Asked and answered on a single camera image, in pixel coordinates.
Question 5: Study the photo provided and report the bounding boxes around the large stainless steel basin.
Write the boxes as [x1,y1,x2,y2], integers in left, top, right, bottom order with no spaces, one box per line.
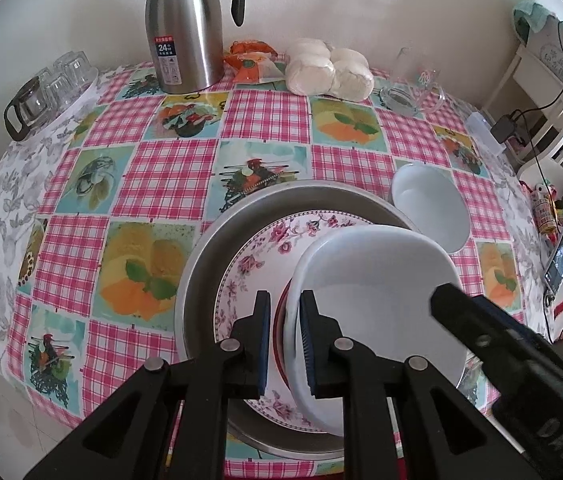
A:
[174,179,463,463]

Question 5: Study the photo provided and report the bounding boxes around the white square bowl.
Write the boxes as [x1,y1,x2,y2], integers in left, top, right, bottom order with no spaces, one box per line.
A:
[288,226,467,437]

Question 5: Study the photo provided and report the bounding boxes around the strawberry pattern red-rimmed bowl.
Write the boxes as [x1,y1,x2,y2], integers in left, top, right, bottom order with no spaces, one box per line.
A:
[272,281,310,399]

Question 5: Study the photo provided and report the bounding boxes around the floral rimmed round plate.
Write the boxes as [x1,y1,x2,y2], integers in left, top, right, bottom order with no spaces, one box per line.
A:
[213,209,388,435]

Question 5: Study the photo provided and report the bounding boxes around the small white blue bowl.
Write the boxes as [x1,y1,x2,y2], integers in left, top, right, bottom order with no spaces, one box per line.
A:
[391,162,471,254]

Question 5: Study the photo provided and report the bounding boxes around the checkered picture tablecloth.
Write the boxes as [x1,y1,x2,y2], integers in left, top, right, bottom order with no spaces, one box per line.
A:
[4,65,536,427]

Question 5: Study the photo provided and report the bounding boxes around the colourful candy packet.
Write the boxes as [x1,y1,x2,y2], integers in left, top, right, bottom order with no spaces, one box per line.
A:
[531,183,558,242]

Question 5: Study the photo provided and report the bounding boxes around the white shelf unit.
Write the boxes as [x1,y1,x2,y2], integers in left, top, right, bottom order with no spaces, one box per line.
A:
[481,14,563,196]

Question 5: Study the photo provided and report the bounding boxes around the grey floral white cloth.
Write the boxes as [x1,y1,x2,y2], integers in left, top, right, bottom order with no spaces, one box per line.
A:
[0,65,125,376]

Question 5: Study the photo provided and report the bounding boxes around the black power adapter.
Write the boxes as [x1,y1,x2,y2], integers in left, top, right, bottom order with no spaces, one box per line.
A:
[491,115,518,144]

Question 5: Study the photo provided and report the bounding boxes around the clear plastic box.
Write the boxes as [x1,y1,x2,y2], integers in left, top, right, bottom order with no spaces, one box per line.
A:
[465,112,505,156]

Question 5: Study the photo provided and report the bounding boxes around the clear glass mug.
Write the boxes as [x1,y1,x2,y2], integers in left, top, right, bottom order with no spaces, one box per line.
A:
[393,47,446,115]

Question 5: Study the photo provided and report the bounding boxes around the glass ashtray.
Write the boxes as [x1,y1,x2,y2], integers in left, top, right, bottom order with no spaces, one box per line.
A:
[379,84,421,117]

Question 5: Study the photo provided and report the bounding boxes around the upturned drinking glass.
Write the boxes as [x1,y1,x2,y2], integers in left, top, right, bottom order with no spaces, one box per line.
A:
[38,67,79,112]
[62,51,97,89]

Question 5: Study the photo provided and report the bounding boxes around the bag of steamed buns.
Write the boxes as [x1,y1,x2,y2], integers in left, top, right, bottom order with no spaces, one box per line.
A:
[285,38,375,102]

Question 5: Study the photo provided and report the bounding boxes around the orange snack packet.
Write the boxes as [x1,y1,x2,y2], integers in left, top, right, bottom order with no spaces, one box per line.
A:
[224,40,285,84]

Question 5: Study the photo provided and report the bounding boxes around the stainless steel thermos jug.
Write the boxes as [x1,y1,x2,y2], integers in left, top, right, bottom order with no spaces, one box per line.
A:
[145,0,224,94]

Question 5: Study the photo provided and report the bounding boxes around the black charging cable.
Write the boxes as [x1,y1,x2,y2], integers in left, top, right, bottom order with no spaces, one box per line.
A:
[506,22,563,212]

